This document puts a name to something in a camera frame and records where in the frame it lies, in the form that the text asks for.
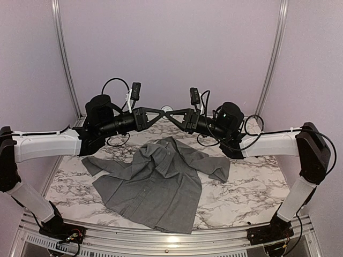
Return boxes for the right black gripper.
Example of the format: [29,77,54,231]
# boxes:
[165,108,229,141]

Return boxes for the blue night scene brooch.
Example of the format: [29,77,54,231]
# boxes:
[161,105,173,113]

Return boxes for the grey button-up shirt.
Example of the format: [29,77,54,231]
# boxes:
[82,137,230,234]

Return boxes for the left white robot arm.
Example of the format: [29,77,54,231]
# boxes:
[1,82,165,238]

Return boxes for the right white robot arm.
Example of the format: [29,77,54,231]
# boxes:
[165,88,337,240]

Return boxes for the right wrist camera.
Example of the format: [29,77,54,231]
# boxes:
[190,87,203,113]

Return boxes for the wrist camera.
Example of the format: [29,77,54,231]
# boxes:
[126,82,141,113]
[190,87,203,113]

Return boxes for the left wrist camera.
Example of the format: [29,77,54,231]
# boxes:
[126,82,141,113]

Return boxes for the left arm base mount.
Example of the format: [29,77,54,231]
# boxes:
[39,201,86,244]

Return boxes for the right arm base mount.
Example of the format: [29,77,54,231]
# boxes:
[247,216,294,245]

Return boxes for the left aluminium frame post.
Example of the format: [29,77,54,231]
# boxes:
[51,0,82,119]

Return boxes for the aluminium frame post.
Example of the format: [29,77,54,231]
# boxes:
[51,0,82,119]
[255,0,289,116]

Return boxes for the right aluminium frame post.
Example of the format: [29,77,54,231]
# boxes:
[255,0,289,116]

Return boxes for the front aluminium rail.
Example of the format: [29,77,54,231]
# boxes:
[10,222,322,257]

